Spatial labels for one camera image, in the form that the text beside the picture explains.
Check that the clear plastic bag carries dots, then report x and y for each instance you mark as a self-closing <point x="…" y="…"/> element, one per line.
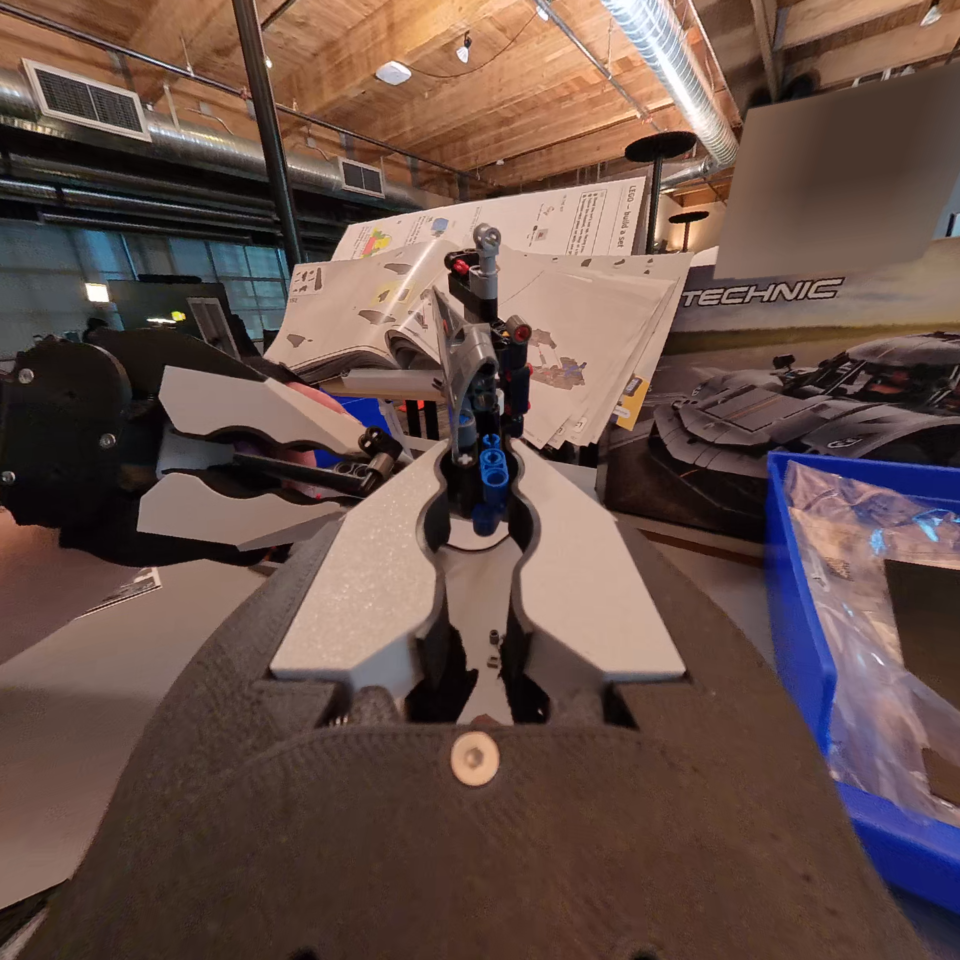
<point x="862" y="525"/>

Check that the black lego beam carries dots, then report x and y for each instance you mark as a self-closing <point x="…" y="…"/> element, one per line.
<point x="315" y="472"/>

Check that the white ceiling access point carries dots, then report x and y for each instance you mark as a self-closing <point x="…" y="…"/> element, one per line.
<point x="394" y="73"/>

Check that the lego set cardboard box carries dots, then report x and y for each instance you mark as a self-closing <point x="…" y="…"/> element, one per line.
<point x="750" y="420"/>

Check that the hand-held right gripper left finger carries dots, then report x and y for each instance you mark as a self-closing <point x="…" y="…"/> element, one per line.
<point x="360" y="600"/>

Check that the white ceiling spot lamp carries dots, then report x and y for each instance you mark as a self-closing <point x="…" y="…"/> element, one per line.
<point x="464" y="51"/>

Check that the open lego instruction booklet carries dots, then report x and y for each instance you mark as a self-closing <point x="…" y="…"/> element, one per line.
<point x="600" y="330"/>

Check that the small white vent grille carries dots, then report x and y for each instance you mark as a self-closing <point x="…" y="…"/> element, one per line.
<point x="361" y="177"/>

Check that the white printed instruction sheet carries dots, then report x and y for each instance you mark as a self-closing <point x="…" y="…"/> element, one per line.
<point x="525" y="217"/>

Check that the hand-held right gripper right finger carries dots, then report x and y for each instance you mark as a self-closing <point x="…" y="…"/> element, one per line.
<point x="592" y="600"/>

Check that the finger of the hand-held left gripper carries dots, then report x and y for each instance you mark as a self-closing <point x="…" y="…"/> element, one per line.
<point x="217" y="514"/>
<point x="240" y="401"/>

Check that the grey round air duct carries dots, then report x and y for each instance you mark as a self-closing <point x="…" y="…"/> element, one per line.
<point x="225" y="146"/>

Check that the small lego sub-assembly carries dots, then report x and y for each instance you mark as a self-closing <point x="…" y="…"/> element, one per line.
<point x="480" y="352"/>

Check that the silver spiral air duct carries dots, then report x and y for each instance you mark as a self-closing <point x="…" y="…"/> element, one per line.
<point x="675" y="60"/>

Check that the tall round black table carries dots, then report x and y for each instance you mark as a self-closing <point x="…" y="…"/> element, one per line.
<point x="688" y="217"/>
<point x="660" y="146"/>

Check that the black steel pillar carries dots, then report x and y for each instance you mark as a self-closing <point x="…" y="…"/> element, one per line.
<point x="262" y="112"/>

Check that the large white vent grille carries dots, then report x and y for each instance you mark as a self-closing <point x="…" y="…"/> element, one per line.
<point x="86" y="99"/>

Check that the person's left hand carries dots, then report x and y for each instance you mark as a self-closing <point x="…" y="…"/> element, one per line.
<point x="321" y="397"/>

